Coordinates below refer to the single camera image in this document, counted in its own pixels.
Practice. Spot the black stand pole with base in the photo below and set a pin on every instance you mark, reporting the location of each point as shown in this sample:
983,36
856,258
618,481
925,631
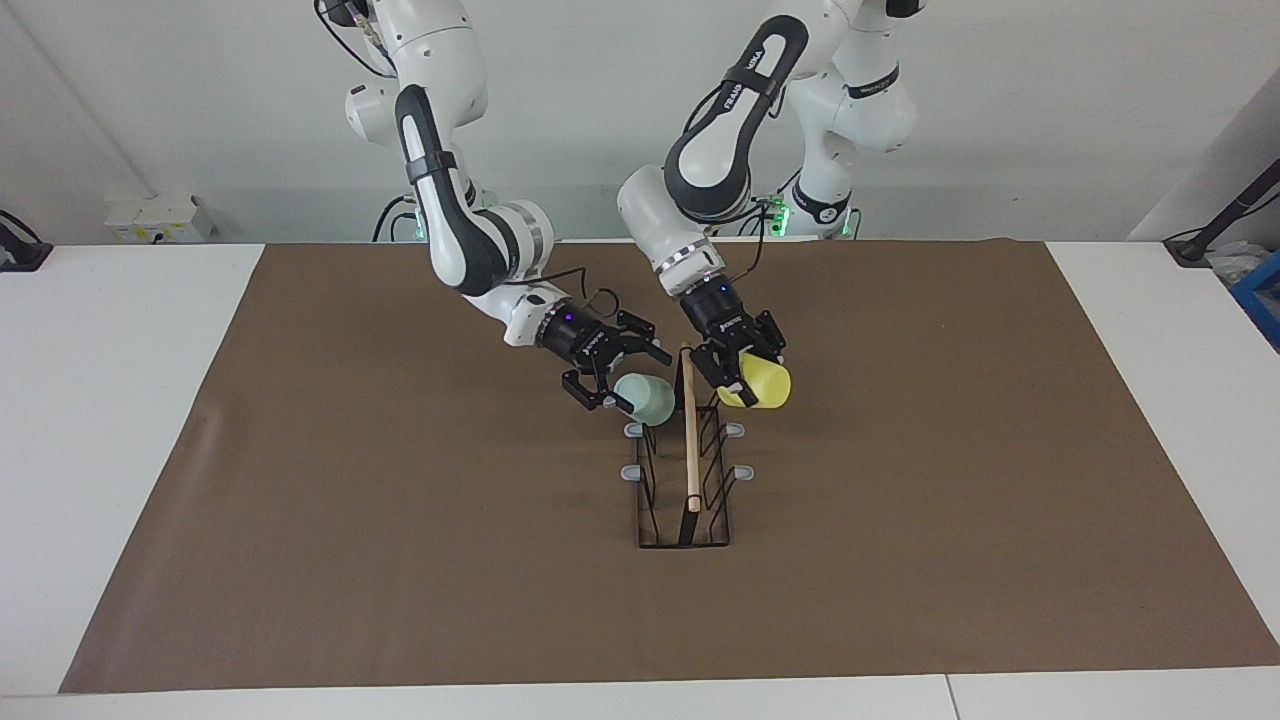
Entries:
1235,208

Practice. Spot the clear plastic bag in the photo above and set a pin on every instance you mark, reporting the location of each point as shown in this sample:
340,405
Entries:
1238,262

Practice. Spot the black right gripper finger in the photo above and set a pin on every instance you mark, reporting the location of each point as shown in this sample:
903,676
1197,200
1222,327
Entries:
595,392
642,335

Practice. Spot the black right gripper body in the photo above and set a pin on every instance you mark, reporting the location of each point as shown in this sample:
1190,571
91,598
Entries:
582,342

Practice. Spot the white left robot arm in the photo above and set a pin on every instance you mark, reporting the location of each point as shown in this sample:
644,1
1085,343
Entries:
700,170

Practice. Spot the brown paper table mat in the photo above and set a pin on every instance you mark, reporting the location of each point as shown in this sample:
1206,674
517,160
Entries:
400,580

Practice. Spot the blue box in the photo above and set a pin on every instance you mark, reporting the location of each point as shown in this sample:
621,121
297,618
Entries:
1262,295

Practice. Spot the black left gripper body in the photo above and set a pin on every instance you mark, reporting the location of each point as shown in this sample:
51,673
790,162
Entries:
718,315

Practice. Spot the yellow plastic cup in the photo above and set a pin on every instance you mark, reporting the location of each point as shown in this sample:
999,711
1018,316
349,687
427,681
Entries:
768,385

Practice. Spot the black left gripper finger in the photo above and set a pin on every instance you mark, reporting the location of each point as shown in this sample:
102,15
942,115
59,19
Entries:
722,372
768,340

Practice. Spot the black table clamp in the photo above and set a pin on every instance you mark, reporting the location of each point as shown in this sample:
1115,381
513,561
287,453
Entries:
20,255

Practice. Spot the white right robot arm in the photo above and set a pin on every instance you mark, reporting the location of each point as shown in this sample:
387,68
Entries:
440,60

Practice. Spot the white power strip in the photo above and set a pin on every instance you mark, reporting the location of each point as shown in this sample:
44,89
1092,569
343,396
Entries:
150,220

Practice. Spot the pale green plastic cup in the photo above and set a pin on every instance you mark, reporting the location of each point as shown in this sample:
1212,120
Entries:
650,402

